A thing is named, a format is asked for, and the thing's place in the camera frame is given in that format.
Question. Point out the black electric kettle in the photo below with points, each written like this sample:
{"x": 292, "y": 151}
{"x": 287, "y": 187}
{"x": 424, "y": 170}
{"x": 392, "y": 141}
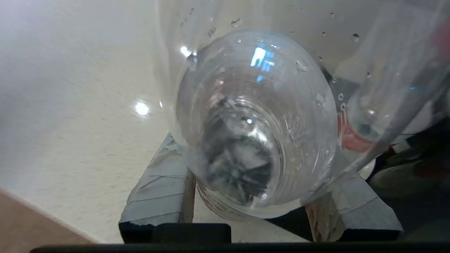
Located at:
{"x": 415, "y": 182}

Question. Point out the clear water bottle red cap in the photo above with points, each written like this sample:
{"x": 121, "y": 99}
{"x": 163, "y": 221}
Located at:
{"x": 351, "y": 142}
{"x": 256, "y": 123}

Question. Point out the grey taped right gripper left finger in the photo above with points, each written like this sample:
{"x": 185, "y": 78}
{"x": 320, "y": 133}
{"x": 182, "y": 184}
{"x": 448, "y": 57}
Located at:
{"x": 161, "y": 189}

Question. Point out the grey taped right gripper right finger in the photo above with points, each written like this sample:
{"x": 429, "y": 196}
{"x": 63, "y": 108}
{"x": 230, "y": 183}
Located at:
{"x": 355, "y": 207}

